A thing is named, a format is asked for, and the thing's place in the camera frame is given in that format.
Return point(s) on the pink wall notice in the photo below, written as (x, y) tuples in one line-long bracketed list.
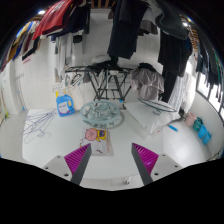
[(27, 59)]

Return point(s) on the pink plastic bucket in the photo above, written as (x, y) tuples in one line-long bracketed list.
[(190, 119)]

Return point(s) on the white pillow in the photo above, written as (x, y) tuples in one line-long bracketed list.
[(150, 120)]

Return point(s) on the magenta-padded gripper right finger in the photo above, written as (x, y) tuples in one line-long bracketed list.
[(146, 159)]

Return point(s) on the green hoop hanger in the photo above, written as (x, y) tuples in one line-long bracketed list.
[(156, 112)]

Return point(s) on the black folding drying rack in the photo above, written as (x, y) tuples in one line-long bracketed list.
[(100, 83)]

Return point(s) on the white cartoon print towel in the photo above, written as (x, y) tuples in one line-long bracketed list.
[(95, 136)]

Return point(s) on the round pale blue peg hanger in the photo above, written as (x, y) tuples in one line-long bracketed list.
[(100, 115)]

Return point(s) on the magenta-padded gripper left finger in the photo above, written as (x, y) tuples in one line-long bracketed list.
[(78, 158)]

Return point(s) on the blue plastic slippers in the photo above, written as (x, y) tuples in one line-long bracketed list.
[(204, 135)]

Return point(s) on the hanging clothes row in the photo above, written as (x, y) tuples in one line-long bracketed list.
[(123, 30)]

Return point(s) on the grey garment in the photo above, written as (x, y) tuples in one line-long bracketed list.
[(146, 83)]

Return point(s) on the white hanger bundle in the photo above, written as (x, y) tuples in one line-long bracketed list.
[(59, 87)]

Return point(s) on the white folded bedding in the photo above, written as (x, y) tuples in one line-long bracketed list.
[(101, 59)]

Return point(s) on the blue detergent bottle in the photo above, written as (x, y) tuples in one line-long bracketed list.
[(65, 106)]

